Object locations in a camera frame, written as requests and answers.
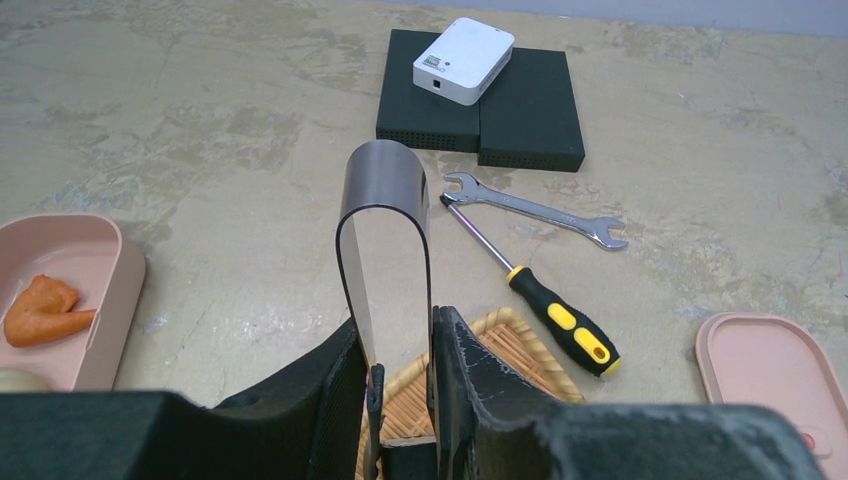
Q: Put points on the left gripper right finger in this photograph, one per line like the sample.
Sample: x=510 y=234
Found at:
x=684 y=441

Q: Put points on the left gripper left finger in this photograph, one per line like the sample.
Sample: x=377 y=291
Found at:
x=303 y=422

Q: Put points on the orange fried chicken piece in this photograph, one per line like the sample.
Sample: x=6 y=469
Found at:
x=44 y=312

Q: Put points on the beige steamed bun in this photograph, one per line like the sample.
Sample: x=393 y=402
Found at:
x=14 y=380

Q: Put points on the pink lunch box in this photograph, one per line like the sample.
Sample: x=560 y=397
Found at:
x=89 y=253

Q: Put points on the pink lunch box lid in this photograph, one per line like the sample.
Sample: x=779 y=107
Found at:
x=766 y=360

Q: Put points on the white small box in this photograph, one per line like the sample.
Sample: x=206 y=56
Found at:
x=463 y=61

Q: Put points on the woven bamboo basket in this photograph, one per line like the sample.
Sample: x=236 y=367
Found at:
x=510 y=351

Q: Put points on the black sushi piece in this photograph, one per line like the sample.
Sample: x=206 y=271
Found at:
x=409 y=459

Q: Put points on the yellow black screwdriver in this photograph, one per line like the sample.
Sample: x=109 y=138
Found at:
x=573 y=331

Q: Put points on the silver wrench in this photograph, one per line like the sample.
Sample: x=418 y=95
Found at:
x=596 y=229

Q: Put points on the black foam block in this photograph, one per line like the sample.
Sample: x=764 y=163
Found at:
x=527 y=119

